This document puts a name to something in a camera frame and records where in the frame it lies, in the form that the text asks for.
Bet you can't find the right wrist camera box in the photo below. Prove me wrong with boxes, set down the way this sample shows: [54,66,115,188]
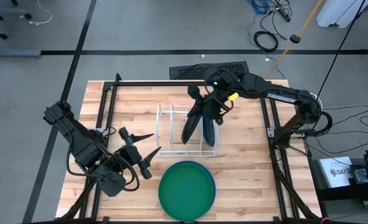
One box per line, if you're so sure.
[204,68,234,93]

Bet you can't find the grey office chair base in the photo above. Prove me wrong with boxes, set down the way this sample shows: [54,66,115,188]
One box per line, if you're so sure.
[0,0,32,41]

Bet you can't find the black side cart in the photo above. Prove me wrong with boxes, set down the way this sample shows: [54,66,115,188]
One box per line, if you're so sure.
[311,157,368,218]

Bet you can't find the white wire dish rack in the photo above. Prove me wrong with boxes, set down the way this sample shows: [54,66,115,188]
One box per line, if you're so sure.
[154,103,219,159]

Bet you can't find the black mesh mat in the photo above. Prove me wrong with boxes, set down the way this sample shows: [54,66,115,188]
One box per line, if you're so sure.
[168,61,250,80]

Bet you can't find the large green plate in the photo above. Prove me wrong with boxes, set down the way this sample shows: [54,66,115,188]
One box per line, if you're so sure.
[158,162,214,222]

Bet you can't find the small dark blue plate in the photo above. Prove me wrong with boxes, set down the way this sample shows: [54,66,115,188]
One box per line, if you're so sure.
[202,115,218,148]

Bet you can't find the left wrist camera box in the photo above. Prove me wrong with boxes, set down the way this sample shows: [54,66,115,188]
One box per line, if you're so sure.
[95,164,127,198]

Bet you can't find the black aluminium frame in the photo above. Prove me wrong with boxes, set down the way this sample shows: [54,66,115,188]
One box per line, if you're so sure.
[54,73,324,224]

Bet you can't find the thick yellow cable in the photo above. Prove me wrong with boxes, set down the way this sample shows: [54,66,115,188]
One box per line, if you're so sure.
[264,0,324,80]

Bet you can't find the white printed booklet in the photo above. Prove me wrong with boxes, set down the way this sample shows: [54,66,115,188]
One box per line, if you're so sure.
[318,156,354,189]

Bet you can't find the long black cable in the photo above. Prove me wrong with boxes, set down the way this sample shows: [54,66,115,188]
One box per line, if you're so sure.
[314,0,367,103]

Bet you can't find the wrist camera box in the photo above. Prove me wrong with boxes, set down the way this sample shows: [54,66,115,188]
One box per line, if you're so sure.
[95,164,127,198]
[204,68,234,93]

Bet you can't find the white bag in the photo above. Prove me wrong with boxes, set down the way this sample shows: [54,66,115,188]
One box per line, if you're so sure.
[316,0,368,29]

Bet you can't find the grey floor beam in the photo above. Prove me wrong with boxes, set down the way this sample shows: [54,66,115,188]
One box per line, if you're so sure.
[0,48,42,60]

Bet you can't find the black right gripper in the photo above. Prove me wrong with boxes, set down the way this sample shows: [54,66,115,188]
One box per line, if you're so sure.
[187,84,235,126]

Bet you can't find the black power strip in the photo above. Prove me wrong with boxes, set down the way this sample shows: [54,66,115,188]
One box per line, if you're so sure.
[276,6,292,23]

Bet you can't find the blue cable bundle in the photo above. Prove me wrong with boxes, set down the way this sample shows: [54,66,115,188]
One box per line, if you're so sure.
[248,0,270,15]

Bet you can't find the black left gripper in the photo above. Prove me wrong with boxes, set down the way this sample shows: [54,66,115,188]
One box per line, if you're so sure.
[113,126,163,180]

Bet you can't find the small dark green plate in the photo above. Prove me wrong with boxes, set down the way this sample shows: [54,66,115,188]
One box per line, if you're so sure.
[181,107,204,146]

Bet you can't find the coiled black cable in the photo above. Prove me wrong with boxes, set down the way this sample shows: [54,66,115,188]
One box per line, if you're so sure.
[253,30,280,53]

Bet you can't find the white floor cable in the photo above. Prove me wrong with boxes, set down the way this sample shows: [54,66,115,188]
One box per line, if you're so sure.
[27,0,54,26]

